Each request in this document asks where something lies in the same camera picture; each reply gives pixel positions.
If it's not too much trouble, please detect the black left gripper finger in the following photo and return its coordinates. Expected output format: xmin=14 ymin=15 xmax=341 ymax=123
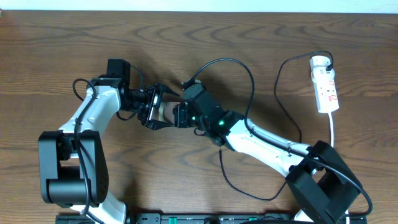
xmin=155 ymin=83 xmax=180 ymax=96
xmin=148 ymin=120 xmax=174 ymax=130

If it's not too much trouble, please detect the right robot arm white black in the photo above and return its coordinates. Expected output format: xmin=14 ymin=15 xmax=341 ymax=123
xmin=172 ymin=101 xmax=363 ymax=223

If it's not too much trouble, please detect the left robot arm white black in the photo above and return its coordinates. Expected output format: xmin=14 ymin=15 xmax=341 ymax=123
xmin=38 ymin=76 xmax=188 ymax=223

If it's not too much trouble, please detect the white charger plug adapter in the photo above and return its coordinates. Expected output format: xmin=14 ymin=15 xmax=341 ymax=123
xmin=310 ymin=55 xmax=331 ymax=70

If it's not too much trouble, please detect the white power strip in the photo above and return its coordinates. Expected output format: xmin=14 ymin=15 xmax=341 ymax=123
xmin=311 ymin=67 xmax=339 ymax=114

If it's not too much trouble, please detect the black charging cable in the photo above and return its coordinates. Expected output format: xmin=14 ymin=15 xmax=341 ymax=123
xmin=218 ymin=50 xmax=335 ymax=202

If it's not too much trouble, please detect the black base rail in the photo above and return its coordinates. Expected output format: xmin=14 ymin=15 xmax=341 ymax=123
xmin=55 ymin=213 xmax=368 ymax=224

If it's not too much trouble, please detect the white power strip cord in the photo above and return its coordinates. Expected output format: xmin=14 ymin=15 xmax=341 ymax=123
xmin=327 ymin=112 xmax=351 ymax=224

